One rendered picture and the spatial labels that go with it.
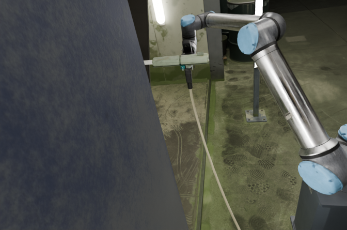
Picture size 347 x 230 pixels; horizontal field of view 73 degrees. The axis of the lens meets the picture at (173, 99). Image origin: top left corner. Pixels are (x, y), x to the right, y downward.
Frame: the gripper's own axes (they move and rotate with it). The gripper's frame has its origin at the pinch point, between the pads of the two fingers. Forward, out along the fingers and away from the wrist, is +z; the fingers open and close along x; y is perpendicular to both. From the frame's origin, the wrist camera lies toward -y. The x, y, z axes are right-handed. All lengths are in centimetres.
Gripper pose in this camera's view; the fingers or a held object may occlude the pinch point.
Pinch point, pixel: (186, 65)
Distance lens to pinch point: 130.1
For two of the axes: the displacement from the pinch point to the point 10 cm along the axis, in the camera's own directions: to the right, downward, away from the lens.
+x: -9.8, 0.5, 1.8
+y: 1.5, 7.8, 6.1
